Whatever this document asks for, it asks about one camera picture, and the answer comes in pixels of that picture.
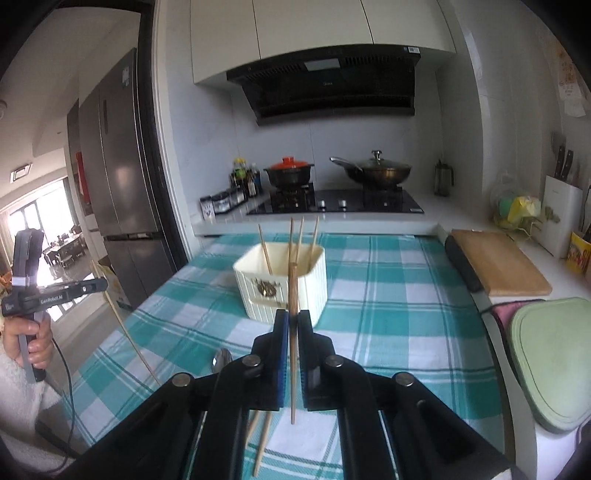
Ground metal spoon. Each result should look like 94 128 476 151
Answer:
211 348 233 374

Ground black gas stove top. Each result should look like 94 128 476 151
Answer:
249 184 424 215

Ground wok with glass lid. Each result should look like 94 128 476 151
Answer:
329 150 412 190

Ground spice rack with jars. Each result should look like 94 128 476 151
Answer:
211 186 247 215

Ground person's left hand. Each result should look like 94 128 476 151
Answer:
2 312 54 370

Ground sauce bottles group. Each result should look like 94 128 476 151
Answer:
230 157 263 199

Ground wooden cutting board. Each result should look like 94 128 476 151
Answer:
444 230 552 297

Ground plastic bag with yellow items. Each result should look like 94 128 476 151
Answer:
490 171 561 238

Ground light green cutting board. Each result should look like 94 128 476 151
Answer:
508 297 590 433

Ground teal checkered tablecloth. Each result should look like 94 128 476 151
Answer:
68 232 507 480

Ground small white spice jar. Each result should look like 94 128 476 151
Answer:
199 196 215 221

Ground stainless steel refrigerator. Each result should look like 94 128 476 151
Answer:
78 49 176 309

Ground wooden chopstick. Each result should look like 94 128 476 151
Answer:
91 260 161 386
252 411 273 478
287 262 298 425

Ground cream utensil holder box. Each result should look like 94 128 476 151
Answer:
232 242 328 326

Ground black pot red lid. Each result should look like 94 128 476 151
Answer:
264 157 315 190

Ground white upper cabinets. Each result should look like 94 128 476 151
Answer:
190 1 456 84

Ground black range hood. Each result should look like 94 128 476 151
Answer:
226 44 421 125

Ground white knife block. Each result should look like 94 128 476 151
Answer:
536 176 583 259

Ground glass french press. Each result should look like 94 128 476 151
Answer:
434 160 455 197

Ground wooden chopstick on cloth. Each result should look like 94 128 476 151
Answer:
252 411 273 478

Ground yellow cup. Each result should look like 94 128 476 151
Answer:
566 231 591 274

